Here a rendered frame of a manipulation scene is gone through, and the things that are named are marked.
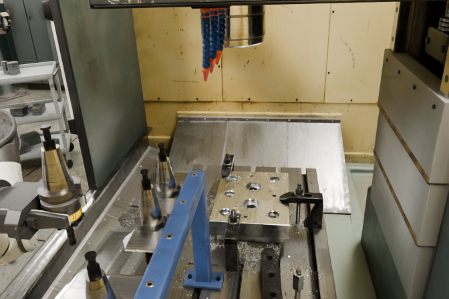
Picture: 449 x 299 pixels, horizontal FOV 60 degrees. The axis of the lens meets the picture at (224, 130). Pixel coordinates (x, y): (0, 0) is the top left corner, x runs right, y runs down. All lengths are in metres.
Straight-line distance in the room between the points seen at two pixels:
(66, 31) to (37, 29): 4.55
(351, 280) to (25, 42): 5.51
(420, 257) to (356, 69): 1.24
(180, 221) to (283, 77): 1.42
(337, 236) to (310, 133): 0.62
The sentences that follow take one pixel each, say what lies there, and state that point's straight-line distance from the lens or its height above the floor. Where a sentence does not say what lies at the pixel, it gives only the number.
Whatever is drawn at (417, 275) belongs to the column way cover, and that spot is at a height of 0.98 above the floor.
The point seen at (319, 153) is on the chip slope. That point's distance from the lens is 2.00.
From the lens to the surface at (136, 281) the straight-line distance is 0.67.
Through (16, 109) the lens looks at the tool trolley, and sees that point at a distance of 3.73.
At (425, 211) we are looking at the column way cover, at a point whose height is 1.17.
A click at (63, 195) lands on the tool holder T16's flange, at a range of 0.64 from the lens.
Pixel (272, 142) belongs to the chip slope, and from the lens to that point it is 2.03.
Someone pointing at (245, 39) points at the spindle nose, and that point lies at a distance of 0.92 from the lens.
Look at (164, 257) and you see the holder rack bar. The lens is 0.68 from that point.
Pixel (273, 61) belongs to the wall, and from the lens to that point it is 2.03.
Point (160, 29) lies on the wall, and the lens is 2.09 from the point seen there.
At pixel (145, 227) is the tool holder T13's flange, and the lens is 0.76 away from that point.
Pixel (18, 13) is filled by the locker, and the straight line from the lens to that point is 6.21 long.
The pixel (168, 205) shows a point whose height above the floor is 1.22.
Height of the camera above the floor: 1.68
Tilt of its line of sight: 24 degrees down
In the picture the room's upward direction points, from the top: 2 degrees counter-clockwise
